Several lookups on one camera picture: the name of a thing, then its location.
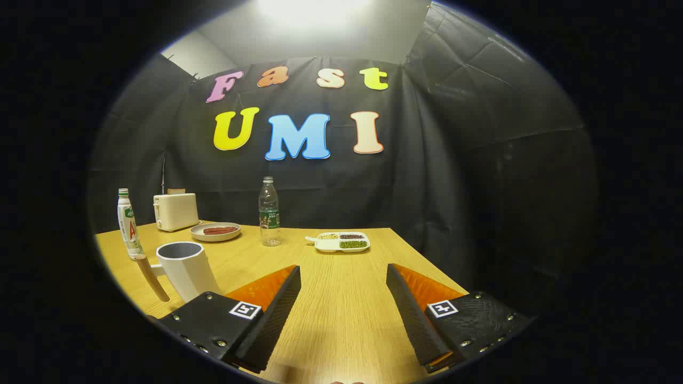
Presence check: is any white divided tray with beans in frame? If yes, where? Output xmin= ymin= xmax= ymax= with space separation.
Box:
xmin=305 ymin=231 xmax=370 ymax=253

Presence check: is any black backdrop cloth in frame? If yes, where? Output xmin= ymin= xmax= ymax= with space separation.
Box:
xmin=88 ymin=3 xmax=598 ymax=321

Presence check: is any clear plastic water bottle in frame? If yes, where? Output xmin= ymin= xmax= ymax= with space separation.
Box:
xmin=259 ymin=177 xmax=282 ymax=247

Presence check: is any round white plate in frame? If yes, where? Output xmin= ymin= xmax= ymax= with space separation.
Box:
xmin=190 ymin=222 xmax=241 ymax=242

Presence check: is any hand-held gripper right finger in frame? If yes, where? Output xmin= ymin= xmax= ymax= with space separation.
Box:
xmin=386 ymin=263 xmax=537 ymax=374

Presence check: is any white cup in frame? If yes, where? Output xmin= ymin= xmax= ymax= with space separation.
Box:
xmin=151 ymin=242 xmax=220 ymax=303

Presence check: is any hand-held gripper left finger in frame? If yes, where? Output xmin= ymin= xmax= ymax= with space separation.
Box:
xmin=152 ymin=265 xmax=302 ymax=374

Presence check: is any white juice bottle green ring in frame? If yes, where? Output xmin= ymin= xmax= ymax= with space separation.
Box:
xmin=117 ymin=188 xmax=146 ymax=261

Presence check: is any white toaster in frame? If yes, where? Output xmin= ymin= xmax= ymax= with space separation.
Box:
xmin=153 ymin=193 xmax=201 ymax=232

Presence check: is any wooden table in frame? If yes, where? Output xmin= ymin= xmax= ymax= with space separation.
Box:
xmin=95 ymin=221 xmax=470 ymax=384

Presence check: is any round wooden coaster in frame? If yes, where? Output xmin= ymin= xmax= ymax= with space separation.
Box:
xmin=136 ymin=257 xmax=171 ymax=303

